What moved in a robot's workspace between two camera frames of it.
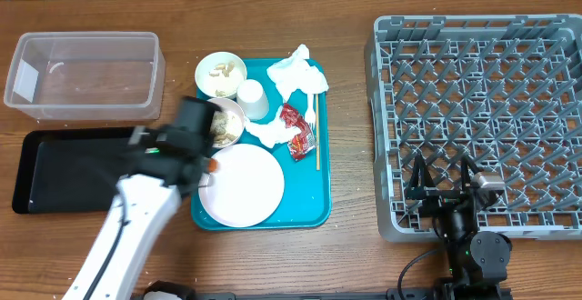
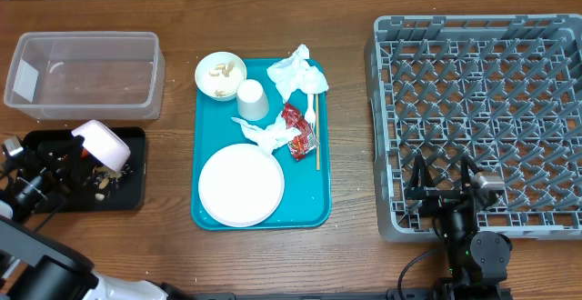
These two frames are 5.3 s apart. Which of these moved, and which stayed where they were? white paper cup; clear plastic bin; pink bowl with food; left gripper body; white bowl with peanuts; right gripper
Moved: pink bowl with food; left gripper body
Stayed: right gripper; white bowl with peanuts; white paper cup; clear plastic bin
